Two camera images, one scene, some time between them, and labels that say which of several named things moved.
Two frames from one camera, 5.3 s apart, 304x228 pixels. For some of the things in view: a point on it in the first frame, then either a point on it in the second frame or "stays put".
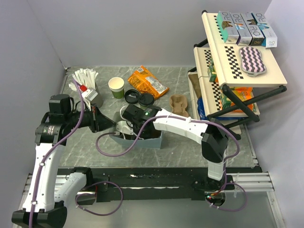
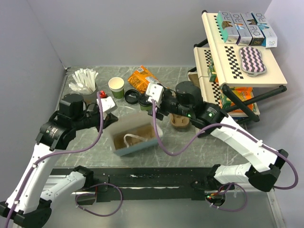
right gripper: x=133 y=134 to x=159 y=103
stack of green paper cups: x=116 y=85 stays put
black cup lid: x=146 y=99 stays put
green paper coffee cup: x=143 y=107 stays put
